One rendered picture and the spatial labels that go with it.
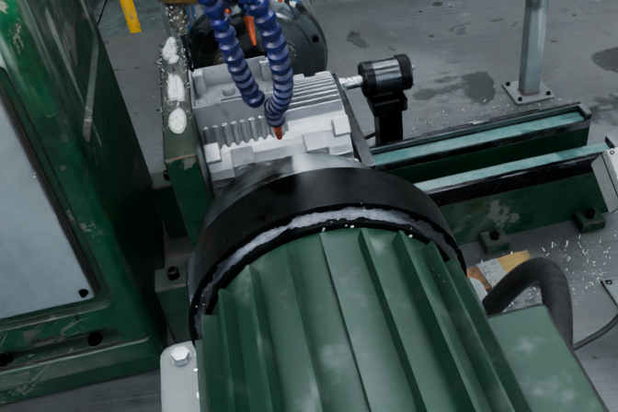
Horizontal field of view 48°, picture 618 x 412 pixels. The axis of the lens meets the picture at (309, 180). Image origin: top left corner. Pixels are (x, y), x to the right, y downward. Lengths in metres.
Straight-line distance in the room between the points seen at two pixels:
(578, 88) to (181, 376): 1.13
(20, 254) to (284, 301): 0.56
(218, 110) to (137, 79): 0.83
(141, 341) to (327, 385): 0.69
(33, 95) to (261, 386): 0.48
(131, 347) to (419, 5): 1.19
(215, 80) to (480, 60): 0.77
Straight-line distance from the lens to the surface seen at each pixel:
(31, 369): 1.05
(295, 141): 0.95
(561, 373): 0.39
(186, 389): 0.59
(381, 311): 0.36
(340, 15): 1.84
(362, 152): 0.97
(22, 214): 0.85
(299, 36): 1.17
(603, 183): 0.93
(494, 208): 1.12
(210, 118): 0.92
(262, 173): 0.75
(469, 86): 1.52
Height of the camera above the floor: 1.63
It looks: 40 degrees down
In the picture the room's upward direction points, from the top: 9 degrees counter-clockwise
